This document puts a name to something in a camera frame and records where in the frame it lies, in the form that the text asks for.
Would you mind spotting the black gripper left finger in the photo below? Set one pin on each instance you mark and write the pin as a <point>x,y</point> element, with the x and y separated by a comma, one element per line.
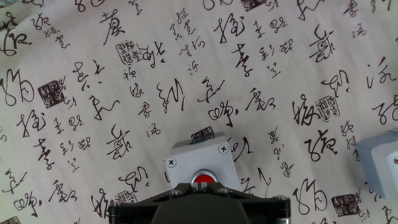
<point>130,211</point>

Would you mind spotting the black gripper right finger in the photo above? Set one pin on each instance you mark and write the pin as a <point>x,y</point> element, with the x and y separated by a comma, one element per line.
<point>267,208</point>

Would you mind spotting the grey box red button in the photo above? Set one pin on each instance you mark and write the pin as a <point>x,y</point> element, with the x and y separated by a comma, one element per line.
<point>202,158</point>

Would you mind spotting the grey box green button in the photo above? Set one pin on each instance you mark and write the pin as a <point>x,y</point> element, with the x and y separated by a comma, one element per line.
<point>382,161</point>

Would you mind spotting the beige calligraphy print tablecloth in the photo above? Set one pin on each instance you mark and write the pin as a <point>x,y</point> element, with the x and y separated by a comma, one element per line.
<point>186,62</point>

